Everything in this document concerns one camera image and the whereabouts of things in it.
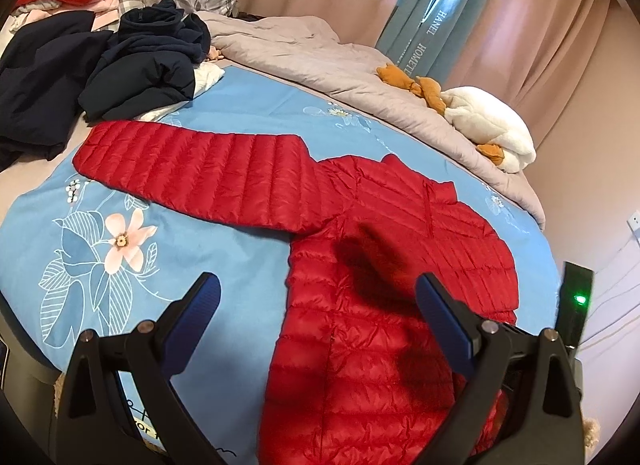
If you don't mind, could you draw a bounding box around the blue curtain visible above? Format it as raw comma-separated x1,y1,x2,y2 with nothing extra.
375,0,501,86

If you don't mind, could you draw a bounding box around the grey bed base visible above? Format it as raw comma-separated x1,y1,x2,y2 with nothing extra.
0,305,63,386

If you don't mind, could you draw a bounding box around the grey quilt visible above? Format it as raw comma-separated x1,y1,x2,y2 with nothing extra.
200,12,546,230

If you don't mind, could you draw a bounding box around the navy hooded garment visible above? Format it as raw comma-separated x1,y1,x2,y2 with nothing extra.
77,0,212,122

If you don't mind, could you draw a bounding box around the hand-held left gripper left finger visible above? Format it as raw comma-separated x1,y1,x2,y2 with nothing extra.
52,272,223,465

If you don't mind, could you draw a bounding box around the blue floral bed sheet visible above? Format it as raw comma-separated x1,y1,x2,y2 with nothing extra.
0,62,561,446

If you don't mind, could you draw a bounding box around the white cloth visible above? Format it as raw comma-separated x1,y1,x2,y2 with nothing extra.
140,62,226,120

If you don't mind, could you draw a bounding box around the pale pink clothing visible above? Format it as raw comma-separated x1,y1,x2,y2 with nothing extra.
10,0,123,30

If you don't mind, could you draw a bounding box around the dark navy garment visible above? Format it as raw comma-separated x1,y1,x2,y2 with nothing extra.
0,10,116,173

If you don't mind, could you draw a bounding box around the white plush duck toy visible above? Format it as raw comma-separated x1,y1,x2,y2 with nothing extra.
376,64,537,173

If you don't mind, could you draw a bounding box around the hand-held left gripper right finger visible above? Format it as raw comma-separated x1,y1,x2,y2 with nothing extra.
415,272,586,465

